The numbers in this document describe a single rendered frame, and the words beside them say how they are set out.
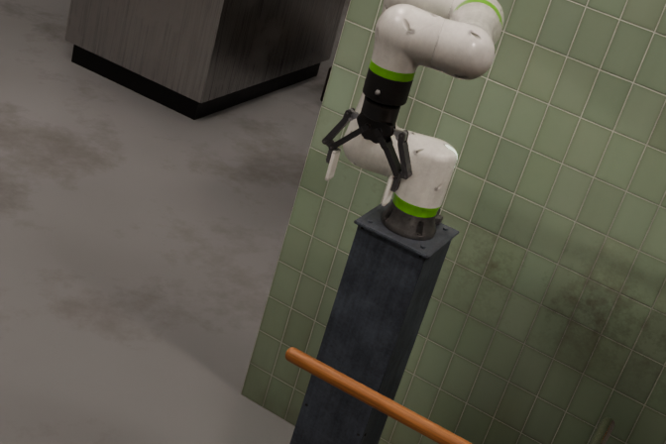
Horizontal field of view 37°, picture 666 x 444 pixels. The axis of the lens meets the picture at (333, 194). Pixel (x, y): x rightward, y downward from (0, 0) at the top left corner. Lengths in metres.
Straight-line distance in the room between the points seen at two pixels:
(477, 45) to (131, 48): 4.42
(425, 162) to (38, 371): 1.84
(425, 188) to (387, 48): 0.67
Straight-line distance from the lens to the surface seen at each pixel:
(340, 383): 1.98
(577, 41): 2.94
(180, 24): 5.95
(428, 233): 2.61
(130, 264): 4.49
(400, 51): 1.95
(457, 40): 1.93
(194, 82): 5.96
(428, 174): 2.52
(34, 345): 3.92
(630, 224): 3.02
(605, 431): 2.21
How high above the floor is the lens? 2.32
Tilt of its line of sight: 25 degrees down
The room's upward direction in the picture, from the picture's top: 16 degrees clockwise
